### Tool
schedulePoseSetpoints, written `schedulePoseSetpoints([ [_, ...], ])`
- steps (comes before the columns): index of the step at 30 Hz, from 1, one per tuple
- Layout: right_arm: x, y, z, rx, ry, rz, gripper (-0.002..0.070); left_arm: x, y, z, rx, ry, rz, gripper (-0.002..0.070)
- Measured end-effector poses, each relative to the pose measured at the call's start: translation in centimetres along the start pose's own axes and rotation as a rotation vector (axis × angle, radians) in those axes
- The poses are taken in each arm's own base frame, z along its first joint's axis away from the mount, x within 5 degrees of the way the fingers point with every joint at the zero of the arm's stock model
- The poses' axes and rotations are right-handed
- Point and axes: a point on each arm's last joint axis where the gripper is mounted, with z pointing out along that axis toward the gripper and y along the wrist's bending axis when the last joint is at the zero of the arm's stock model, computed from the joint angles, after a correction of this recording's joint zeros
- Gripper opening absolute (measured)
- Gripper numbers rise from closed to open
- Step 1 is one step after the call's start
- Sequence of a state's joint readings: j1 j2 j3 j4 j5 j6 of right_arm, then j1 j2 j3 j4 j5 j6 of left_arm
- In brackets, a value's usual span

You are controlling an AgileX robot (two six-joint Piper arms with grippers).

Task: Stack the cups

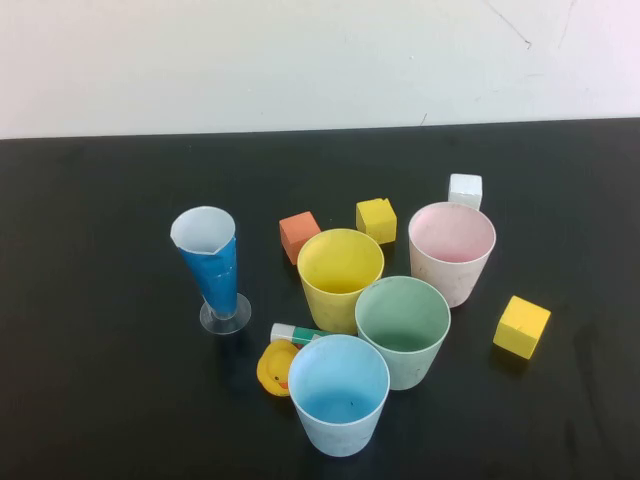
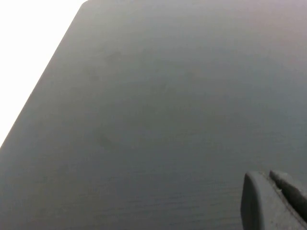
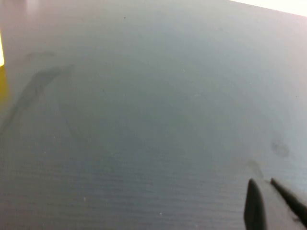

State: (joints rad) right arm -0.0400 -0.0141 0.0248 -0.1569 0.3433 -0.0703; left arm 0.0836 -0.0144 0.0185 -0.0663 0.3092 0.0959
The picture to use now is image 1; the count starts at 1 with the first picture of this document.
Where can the yellow rubber duck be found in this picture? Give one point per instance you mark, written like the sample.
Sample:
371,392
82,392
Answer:
272,367

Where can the pink plastic cup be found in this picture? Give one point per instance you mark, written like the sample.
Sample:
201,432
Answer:
450,282

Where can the orange foam cube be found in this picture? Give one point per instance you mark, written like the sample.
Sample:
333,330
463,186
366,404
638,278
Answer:
295,236

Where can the large yellow foam cube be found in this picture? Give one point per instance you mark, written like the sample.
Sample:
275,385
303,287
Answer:
520,326

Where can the light blue plastic cup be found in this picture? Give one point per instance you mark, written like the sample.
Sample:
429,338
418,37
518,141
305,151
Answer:
340,432

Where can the light green plastic cup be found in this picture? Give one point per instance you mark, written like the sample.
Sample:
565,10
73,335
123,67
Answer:
411,371

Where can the yellow plastic cup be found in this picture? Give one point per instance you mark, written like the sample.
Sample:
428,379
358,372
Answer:
325,302

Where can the chipped yellow foam cube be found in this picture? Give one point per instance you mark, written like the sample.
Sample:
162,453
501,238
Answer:
375,221

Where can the tall clear glass, blue paper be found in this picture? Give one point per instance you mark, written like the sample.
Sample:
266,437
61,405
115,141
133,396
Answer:
211,270

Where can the white foam cube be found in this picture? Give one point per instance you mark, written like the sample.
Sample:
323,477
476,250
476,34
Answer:
465,187

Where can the green white glue stick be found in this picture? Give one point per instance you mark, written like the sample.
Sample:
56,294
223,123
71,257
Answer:
285,331

